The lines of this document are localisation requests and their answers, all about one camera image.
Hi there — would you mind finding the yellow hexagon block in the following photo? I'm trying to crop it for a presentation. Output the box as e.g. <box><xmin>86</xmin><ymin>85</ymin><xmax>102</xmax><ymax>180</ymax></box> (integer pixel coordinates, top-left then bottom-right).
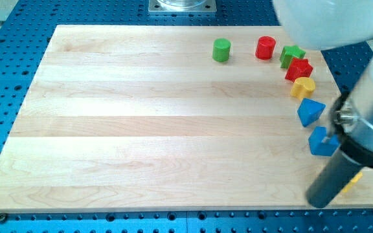
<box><xmin>341</xmin><ymin>172</ymin><xmax>363</xmax><ymax>193</ymax></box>

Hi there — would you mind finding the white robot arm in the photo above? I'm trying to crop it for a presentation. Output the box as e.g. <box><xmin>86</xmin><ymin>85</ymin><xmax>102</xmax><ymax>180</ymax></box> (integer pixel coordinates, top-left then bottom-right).
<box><xmin>273</xmin><ymin>0</ymin><xmax>373</xmax><ymax>168</ymax></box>

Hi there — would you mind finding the yellow heart block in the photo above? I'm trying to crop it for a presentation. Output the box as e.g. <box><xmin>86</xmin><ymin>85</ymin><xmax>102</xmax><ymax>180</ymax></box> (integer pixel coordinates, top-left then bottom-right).
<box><xmin>290</xmin><ymin>77</ymin><xmax>316</xmax><ymax>100</ymax></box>

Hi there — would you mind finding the wooden board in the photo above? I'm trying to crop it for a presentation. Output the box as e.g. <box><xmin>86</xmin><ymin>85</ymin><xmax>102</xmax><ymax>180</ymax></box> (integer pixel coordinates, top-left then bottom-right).
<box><xmin>0</xmin><ymin>25</ymin><xmax>373</xmax><ymax>214</ymax></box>

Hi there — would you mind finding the green cylinder block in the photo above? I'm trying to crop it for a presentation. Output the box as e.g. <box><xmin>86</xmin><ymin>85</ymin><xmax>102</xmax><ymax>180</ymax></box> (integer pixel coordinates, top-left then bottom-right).
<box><xmin>212</xmin><ymin>38</ymin><xmax>231</xmax><ymax>62</ymax></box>

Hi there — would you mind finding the red cylinder block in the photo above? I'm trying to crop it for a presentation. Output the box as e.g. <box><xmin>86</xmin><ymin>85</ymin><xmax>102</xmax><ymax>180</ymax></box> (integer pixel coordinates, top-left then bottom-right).
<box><xmin>255</xmin><ymin>36</ymin><xmax>276</xmax><ymax>60</ymax></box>

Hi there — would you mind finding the green star block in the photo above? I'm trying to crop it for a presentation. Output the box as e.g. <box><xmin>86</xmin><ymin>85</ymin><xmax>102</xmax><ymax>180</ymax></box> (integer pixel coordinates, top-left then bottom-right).
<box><xmin>280</xmin><ymin>45</ymin><xmax>306</xmax><ymax>69</ymax></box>

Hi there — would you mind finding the blue triangle block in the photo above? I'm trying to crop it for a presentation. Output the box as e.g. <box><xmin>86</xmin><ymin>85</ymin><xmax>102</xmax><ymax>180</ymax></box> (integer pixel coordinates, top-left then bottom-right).
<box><xmin>297</xmin><ymin>98</ymin><xmax>326</xmax><ymax>127</ymax></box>

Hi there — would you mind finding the red star block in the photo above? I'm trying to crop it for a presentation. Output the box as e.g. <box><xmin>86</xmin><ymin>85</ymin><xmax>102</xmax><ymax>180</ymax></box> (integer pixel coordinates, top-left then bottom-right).
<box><xmin>285</xmin><ymin>58</ymin><xmax>313</xmax><ymax>82</ymax></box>

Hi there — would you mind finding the blue cube block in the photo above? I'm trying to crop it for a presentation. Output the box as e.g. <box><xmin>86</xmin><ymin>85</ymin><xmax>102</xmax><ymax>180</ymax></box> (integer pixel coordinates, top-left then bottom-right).
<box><xmin>308</xmin><ymin>126</ymin><xmax>339</xmax><ymax>157</ymax></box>

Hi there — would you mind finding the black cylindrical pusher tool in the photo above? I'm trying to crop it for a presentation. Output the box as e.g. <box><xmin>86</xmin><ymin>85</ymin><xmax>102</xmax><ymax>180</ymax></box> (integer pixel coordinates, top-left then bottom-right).
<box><xmin>306</xmin><ymin>150</ymin><xmax>363</xmax><ymax>208</ymax></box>

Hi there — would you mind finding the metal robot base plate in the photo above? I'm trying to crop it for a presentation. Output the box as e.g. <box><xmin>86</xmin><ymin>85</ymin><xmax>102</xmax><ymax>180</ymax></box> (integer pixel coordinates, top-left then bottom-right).
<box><xmin>148</xmin><ymin>0</ymin><xmax>217</xmax><ymax>14</ymax></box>

